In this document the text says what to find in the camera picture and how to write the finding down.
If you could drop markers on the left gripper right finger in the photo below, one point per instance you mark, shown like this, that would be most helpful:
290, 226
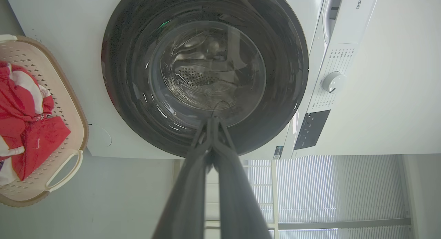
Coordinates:
237, 204

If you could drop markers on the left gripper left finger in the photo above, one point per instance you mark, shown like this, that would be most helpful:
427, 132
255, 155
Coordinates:
186, 197

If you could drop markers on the black round washer door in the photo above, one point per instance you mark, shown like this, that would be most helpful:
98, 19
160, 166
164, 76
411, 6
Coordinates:
120, 77

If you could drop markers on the white front-load washing machine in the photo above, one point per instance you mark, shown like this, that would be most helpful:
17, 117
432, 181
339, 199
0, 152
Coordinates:
69, 18

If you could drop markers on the small dark sticker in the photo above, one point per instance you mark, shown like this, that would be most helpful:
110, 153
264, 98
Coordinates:
278, 152

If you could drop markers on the black display panel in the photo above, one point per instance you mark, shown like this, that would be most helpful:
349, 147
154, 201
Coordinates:
311, 128

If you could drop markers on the round filter cover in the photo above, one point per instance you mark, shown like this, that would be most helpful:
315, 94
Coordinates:
100, 135

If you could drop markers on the steel washer drum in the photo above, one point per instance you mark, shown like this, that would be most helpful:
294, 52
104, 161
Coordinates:
206, 73

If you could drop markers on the beige plastic laundry basket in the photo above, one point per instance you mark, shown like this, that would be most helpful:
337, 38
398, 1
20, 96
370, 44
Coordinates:
65, 104

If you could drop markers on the white control knob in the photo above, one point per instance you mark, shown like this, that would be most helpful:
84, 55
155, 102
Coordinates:
333, 82

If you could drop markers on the red and white clothing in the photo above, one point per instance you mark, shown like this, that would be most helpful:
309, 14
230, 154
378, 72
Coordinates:
20, 108

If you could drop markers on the white detergent drawer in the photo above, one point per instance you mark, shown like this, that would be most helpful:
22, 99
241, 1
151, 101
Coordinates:
348, 25

